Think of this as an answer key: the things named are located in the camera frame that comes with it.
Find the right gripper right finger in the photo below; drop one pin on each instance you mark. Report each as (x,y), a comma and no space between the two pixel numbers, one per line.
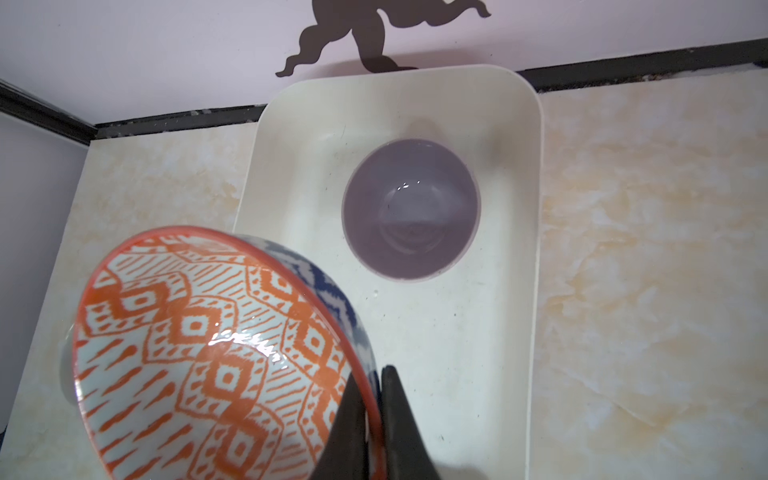
(406,455)

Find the lavender ceramic bowl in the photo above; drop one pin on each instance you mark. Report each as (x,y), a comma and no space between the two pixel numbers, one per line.
(410,210)

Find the orange patterned bowl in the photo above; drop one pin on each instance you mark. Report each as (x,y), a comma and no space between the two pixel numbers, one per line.
(198,354)

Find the white plastic bin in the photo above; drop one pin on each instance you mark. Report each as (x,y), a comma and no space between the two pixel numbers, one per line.
(463,340)

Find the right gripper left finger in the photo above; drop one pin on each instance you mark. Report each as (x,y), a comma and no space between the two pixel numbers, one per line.
(345,455)

